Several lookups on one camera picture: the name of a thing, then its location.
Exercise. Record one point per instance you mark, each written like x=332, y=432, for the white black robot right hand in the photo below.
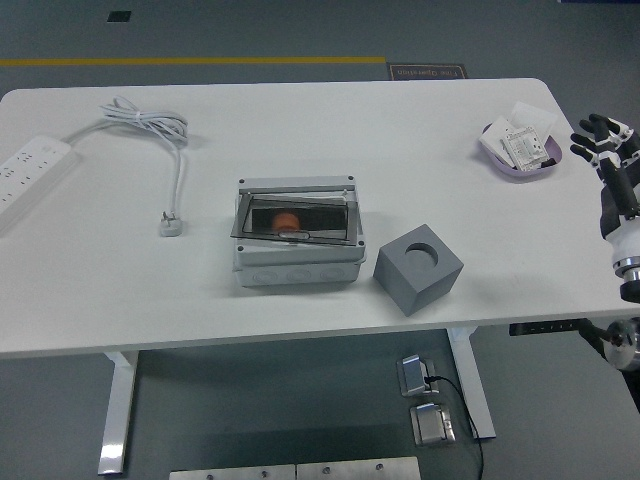
x=630, y=240

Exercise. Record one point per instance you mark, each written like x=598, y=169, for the transparent hinged box lid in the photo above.
x=320, y=215

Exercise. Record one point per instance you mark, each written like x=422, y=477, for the orange cylindrical battery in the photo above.
x=285, y=221

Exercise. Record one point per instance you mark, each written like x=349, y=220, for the silver floor socket box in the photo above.
x=430, y=425
x=412, y=375

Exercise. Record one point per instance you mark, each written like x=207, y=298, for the grey plastic junction box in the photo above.
x=300, y=270

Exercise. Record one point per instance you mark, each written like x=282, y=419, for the small black part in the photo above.
x=550, y=162

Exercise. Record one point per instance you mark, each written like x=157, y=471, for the black table control panel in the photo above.
x=547, y=327

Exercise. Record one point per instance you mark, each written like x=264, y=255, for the purple plastic tray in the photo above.
x=520, y=176

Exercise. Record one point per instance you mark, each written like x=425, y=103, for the white printed socket module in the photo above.
x=525, y=149

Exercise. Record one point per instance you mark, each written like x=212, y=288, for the plain white square card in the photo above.
x=535, y=116

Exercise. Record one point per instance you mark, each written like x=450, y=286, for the white table leg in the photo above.
x=117, y=410
x=470, y=390

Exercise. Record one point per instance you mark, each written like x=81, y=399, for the grey block with round hole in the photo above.
x=415, y=290

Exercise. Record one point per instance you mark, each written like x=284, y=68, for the dark floor sign with text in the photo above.
x=425, y=73

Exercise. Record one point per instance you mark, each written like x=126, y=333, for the grey metal floor plate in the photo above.
x=230, y=473
x=357, y=470

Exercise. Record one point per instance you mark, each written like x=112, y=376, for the white power plug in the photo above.
x=172, y=227

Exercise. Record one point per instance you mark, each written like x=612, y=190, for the yellow floor tape line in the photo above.
x=200, y=61

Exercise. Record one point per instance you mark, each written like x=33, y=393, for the black square floor marker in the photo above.
x=119, y=16

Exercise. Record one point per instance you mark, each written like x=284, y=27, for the white power strip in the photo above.
x=30, y=170

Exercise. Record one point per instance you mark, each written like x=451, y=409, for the white blank switch panel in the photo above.
x=495, y=137

